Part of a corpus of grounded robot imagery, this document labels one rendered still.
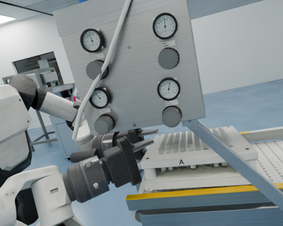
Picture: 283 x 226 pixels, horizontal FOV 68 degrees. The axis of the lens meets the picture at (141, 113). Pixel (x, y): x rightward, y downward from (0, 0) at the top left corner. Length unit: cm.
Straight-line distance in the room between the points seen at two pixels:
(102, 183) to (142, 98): 21
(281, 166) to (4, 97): 81
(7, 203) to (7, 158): 31
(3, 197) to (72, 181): 12
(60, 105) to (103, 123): 60
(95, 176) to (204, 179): 23
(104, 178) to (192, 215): 21
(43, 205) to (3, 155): 30
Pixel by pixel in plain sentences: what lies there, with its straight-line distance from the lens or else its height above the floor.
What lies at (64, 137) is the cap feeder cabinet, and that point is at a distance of 340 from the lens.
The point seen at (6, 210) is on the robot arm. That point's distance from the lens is 47.
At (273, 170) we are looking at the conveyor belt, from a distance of 62.
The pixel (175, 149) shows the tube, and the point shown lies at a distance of 50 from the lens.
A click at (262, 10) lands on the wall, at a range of 603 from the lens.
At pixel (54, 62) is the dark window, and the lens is 639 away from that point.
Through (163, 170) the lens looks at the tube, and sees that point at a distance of 52.
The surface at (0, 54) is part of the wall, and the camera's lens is 710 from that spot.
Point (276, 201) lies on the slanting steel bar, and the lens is 43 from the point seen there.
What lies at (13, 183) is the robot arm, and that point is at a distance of 49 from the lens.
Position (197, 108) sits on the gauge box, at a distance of 37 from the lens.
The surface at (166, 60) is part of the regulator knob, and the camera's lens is 33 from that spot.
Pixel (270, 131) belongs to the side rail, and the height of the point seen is 97.
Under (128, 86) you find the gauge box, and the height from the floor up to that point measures 123.
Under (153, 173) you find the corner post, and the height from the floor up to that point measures 102.
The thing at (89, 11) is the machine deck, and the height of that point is 136.
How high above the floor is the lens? 127
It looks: 14 degrees down
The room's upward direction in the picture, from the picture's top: 13 degrees counter-clockwise
